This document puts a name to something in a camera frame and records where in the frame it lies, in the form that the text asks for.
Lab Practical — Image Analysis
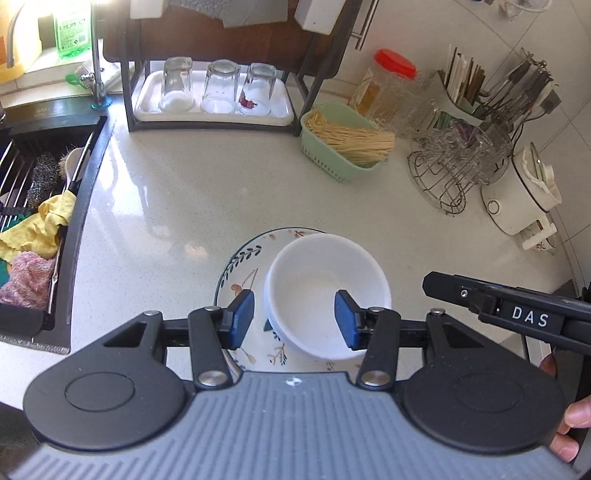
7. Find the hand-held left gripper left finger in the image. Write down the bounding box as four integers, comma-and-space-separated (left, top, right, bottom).
102, 289, 256, 388

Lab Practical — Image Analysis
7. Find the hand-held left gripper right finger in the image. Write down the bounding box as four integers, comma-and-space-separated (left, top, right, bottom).
335, 290, 492, 388

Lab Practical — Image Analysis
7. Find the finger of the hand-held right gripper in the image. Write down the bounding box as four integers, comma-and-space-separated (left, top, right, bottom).
423, 271, 502, 320

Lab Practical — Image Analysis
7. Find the deer pattern ceramic plate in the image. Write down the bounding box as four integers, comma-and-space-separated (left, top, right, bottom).
213, 226, 370, 374

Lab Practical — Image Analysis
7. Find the small white bowl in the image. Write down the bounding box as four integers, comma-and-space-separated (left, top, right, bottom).
267, 233, 392, 358

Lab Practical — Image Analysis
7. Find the person's right hand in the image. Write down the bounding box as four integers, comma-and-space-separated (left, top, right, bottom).
538, 355, 591, 462

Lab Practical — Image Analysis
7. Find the floral ceramic cup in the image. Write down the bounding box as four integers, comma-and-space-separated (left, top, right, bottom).
531, 228, 560, 256

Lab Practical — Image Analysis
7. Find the white electric cooking pot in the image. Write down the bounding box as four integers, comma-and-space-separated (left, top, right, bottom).
480, 143, 563, 252

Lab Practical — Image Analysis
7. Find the green plastic basket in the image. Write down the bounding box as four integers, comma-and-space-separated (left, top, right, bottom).
301, 102, 391, 183

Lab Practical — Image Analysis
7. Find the white green utensil holder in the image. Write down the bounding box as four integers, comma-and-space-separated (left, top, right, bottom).
431, 83, 485, 121

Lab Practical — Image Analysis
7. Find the bundle of dried noodles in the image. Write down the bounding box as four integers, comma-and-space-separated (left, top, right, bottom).
305, 111, 397, 168

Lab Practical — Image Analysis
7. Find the black kitchen sink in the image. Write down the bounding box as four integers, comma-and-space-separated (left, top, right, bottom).
0, 104, 116, 356

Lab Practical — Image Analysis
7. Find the set of dark hanging utensils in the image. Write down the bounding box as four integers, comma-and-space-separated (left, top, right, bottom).
480, 48, 550, 121

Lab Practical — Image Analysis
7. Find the red lid glass jar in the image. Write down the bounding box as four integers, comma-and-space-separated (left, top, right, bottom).
351, 48, 417, 125

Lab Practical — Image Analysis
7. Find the white drip tray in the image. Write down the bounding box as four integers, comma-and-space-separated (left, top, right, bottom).
131, 69, 296, 126

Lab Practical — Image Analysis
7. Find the bundle of chopsticks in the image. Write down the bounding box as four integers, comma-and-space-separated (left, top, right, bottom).
438, 44, 485, 104

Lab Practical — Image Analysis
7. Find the pink dish cloth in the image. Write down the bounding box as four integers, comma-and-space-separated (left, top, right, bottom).
0, 251, 56, 308

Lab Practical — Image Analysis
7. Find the black sink drain rack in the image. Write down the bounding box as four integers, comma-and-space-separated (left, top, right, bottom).
0, 115, 103, 333

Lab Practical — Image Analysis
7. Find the yellow dish cloth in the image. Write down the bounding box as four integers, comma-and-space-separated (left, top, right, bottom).
0, 190, 77, 261

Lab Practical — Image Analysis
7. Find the clear glass with red print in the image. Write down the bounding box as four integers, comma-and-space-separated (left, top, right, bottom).
238, 62, 278, 116

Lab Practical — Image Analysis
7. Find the clear drinking glass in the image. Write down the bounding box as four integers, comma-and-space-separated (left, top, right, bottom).
201, 59, 241, 115
158, 56, 197, 113

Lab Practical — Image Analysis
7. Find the steel wool scrubber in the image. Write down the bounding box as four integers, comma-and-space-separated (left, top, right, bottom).
25, 154, 58, 208

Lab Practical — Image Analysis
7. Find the black metal dish rack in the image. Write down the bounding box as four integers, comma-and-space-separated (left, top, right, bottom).
104, 0, 365, 138

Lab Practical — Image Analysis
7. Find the slim steel faucet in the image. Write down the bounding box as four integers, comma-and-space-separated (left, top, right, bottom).
74, 0, 112, 112

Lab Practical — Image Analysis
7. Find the white cutlery holder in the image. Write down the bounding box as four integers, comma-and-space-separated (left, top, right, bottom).
294, 0, 340, 34
130, 0, 168, 19

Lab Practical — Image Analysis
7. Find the grey plastic sheet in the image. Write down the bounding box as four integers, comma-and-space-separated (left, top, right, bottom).
222, 0, 287, 27

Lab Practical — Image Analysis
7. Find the silver textured mat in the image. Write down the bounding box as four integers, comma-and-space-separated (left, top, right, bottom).
168, 0, 232, 12

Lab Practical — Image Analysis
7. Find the green dish soap bottle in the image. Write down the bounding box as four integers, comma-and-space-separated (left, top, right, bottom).
53, 0, 90, 60

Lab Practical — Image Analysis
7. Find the yellow oil bottle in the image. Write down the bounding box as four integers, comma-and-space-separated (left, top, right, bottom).
0, 0, 44, 84

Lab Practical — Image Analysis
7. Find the wire glass rack with glasses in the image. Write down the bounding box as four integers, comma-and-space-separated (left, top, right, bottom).
416, 115, 513, 185

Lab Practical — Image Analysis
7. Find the black wall utensil rail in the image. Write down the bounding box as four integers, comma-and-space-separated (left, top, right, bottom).
522, 46, 561, 116

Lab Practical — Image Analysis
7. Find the white handled brush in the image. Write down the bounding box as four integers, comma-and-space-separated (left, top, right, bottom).
58, 147, 86, 191

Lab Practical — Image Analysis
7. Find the white cable with plug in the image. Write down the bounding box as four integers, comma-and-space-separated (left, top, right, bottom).
485, 0, 555, 21

